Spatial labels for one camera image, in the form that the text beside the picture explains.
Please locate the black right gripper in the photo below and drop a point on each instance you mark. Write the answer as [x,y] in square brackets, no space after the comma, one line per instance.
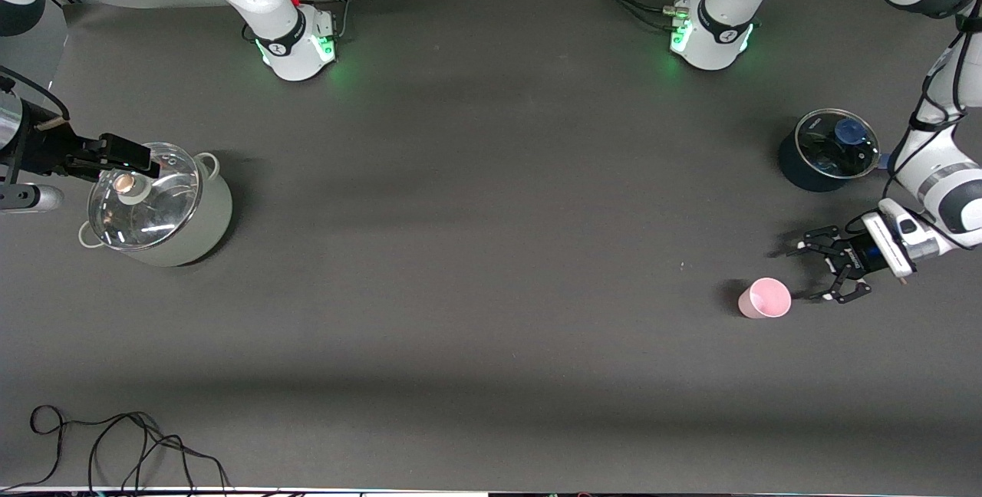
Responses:
[44,149]

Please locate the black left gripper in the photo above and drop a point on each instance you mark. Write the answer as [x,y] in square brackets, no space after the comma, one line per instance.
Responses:
[860,255]

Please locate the pink plastic cup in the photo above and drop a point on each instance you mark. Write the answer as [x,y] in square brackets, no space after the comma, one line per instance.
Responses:
[763,299]

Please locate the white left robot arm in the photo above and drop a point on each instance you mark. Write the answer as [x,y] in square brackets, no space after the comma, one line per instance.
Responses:
[721,29]

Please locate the glass pot lid, beige knob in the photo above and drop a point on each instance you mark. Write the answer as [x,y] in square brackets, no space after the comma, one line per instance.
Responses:
[153,205]

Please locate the pale green cooking pot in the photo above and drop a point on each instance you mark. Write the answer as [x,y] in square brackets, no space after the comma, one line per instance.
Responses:
[207,221]

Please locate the glass saucepan lid, blue knob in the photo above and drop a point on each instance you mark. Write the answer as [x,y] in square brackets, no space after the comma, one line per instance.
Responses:
[832,148]

